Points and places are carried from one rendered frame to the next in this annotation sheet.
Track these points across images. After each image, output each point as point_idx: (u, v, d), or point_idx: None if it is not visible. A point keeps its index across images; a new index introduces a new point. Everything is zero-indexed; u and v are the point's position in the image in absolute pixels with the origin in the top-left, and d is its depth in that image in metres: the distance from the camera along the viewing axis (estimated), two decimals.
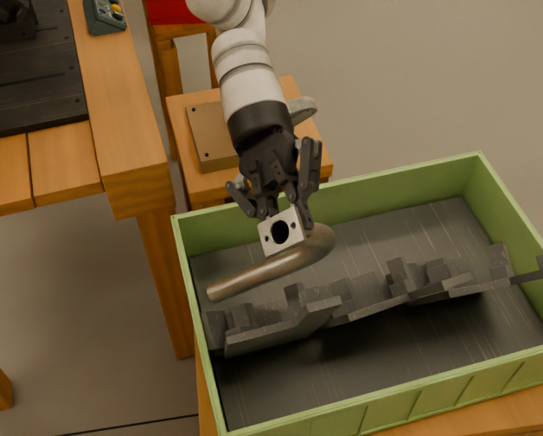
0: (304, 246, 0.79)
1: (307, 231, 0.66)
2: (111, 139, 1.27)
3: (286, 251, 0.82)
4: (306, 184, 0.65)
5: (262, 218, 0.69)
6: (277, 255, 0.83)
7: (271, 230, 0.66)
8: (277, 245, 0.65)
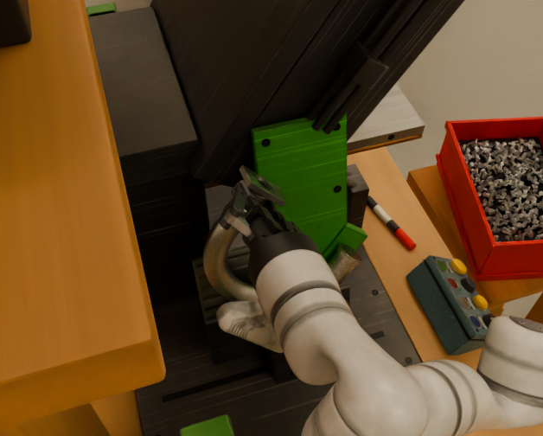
0: (233, 278, 0.75)
1: (238, 186, 0.69)
2: None
3: (252, 298, 0.77)
4: (239, 191, 0.64)
5: (280, 217, 0.69)
6: None
7: (271, 193, 0.70)
8: (265, 180, 0.71)
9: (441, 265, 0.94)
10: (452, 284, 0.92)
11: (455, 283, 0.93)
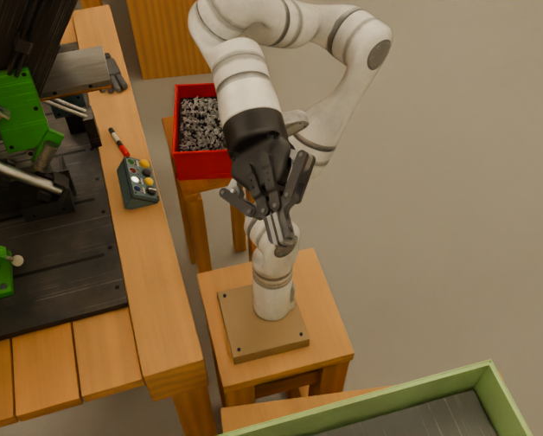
0: None
1: (287, 240, 0.67)
2: (151, 334, 1.39)
3: (8, 171, 1.50)
4: (290, 195, 0.67)
5: (262, 217, 0.69)
6: (14, 175, 1.51)
7: (3, 113, 1.42)
8: (3, 107, 1.43)
9: (129, 161, 1.65)
10: (131, 170, 1.63)
11: (134, 169, 1.64)
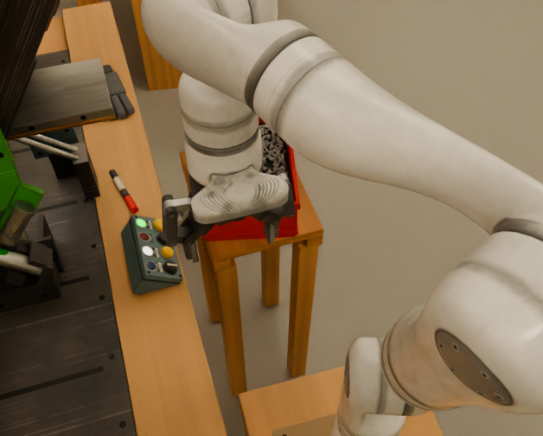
0: None
1: (191, 254, 0.70)
2: None
3: None
4: (162, 227, 0.66)
5: (276, 210, 0.69)
6: None
7: None
8: None
9: (138, 222, 1.16)
10: (142, 237, 1.14)
11: (146, 236, 1.15)
